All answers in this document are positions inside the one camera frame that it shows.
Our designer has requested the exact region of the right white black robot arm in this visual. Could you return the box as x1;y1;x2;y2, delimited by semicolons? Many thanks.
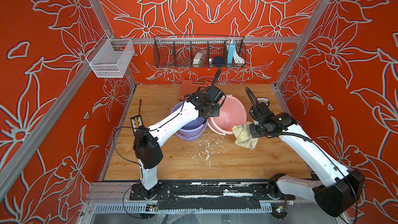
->
250;111;365;217

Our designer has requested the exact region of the small black yellow card device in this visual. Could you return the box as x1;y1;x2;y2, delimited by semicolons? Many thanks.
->
130;115;143;135

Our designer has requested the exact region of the purple plastic bucket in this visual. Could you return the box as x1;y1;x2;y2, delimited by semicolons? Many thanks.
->
171;102;208;141

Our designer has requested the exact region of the white cable bundle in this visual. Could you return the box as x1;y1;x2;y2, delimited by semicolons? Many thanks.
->
233;48;246;67

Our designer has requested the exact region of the light blue box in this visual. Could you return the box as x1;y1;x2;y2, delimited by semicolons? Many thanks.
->
226;40;235;67

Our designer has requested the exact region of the black white handled brush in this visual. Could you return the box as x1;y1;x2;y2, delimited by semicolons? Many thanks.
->
256;97;270;106

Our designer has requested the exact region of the clear plastic bottle in basket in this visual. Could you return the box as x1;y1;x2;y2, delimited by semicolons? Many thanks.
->
192;50;207;68

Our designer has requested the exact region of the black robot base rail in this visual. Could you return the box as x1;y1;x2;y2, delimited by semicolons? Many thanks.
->
127;179;295;210

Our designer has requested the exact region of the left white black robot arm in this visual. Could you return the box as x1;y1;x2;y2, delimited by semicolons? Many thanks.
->
133;88;227;191

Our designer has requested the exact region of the black wire wall basket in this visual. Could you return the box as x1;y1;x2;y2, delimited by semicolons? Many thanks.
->
153;35;247;68

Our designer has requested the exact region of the white wire mesh basket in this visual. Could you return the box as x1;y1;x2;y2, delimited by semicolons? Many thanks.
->
86;39;135;78

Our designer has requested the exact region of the yellow stained cloth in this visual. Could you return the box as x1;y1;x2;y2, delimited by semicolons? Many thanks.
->
232;121;258;150

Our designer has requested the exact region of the dark blue round object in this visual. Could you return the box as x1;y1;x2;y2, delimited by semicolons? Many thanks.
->
212;56;226;67

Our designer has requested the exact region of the pink plastic bucket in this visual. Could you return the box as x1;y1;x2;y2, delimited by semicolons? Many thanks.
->
208;94;247;135

